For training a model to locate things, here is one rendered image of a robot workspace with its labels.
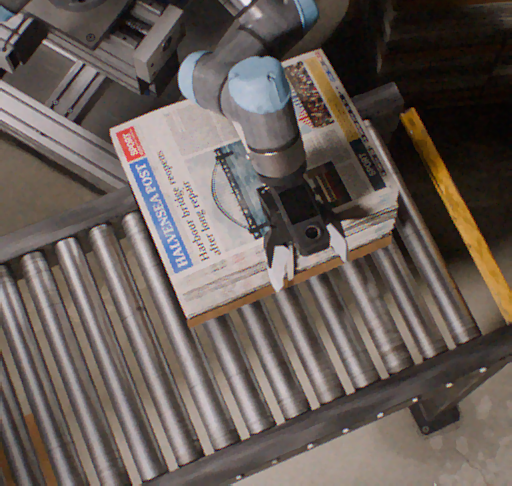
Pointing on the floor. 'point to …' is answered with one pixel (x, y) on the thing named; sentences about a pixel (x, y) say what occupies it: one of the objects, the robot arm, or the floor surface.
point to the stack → (480, 14)
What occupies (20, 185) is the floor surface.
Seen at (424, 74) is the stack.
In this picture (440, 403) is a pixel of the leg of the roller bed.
